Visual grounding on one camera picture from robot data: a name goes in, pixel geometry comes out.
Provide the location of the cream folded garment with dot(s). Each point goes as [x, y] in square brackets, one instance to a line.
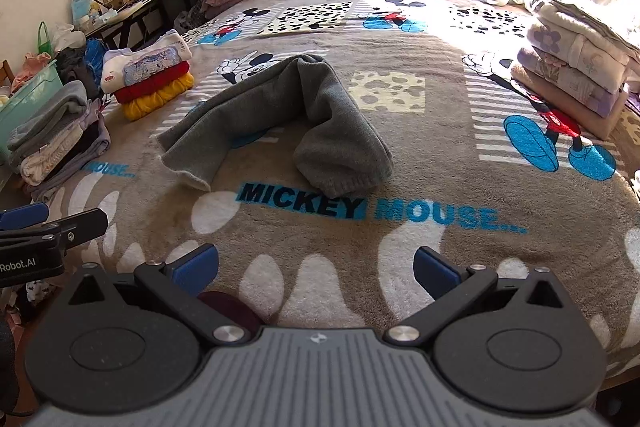
[50, 157]

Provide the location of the grey folded garment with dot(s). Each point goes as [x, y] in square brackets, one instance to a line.
[47, 114]

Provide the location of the white plastic bag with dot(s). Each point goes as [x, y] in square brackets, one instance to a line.
[67, 38]

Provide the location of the yellow folded sweater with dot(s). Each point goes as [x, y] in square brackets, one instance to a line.
[155, 104]

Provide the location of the grey knit sweater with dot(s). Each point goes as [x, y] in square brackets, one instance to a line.
[325, 122]

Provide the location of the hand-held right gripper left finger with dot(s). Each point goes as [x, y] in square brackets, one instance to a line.
[196, 269]

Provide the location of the stack of folded grey clothes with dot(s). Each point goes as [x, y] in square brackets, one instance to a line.
[92, 142]

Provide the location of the white purple-flower folded blanket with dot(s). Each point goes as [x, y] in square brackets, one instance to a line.
[565, 44]

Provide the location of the dark cloth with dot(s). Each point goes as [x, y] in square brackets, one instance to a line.
[192, 17]

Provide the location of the grey white folded blanket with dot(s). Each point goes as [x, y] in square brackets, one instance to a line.
[590, 14]

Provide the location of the cartoon printed blanket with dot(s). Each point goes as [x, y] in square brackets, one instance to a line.
[440, 157]

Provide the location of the white printed folded garment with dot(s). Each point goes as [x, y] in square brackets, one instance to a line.
[147, 64]

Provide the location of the green bag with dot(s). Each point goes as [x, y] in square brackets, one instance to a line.
[44, 39]

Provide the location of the red folded sweater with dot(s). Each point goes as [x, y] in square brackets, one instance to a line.
[150, 88]

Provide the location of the pink cloth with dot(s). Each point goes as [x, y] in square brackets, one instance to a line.
[32, 67]

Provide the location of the blue cloth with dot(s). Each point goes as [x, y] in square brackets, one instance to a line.
[95, 57]

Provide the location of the blue white packet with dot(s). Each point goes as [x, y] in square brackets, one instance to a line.
[81, 4]

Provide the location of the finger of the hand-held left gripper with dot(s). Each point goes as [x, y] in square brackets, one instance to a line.
[22, 214]
[75, 227]

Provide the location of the green plastic basket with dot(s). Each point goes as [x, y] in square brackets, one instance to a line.
[27, 102]

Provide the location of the black desk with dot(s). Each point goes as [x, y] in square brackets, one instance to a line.
[150, 2]

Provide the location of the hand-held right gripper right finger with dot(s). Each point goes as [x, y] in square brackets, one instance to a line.
[436, 271]

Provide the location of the lavender floral folded blanket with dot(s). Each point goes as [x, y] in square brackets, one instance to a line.
[560, 74]

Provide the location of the black garment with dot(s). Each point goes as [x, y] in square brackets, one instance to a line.
[75, 67]

